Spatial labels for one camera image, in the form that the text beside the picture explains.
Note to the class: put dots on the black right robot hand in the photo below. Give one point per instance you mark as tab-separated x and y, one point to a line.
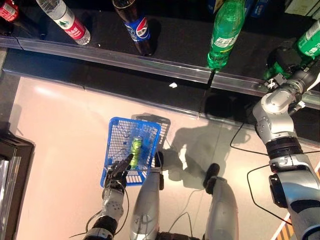
280	58

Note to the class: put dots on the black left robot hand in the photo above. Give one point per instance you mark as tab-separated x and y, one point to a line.
117	175

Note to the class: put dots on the green Sprite soda bottle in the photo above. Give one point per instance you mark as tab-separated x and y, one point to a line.
225	42
310	41

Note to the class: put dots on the blue plastic shopping basket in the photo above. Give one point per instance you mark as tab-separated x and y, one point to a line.
117	140

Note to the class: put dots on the water bottle red label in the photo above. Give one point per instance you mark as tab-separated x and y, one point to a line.
70	27

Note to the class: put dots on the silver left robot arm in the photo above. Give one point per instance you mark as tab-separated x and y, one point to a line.
113	205

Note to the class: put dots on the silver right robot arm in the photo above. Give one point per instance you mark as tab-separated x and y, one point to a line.
275	120

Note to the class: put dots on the green drink can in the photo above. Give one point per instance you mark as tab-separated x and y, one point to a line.
136	150

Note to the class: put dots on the blue snack box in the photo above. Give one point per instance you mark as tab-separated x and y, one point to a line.
258	8

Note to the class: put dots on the white carton box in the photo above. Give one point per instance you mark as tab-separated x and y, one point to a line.
300	7

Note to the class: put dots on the black retail shelf unit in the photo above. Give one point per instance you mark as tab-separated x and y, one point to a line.
180	37

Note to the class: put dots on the dark brown display cabinet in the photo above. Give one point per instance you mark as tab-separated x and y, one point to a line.
15	155

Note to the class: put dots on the Pepsi cola bottle blue label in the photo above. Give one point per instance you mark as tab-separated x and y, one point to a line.
138	30

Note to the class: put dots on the small Coca-Cola bottle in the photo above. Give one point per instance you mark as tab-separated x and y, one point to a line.
8	10

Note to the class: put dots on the clear plastic shelf price rail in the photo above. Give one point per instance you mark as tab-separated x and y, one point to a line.
45	80
8	42
112	60
140	103
237	82

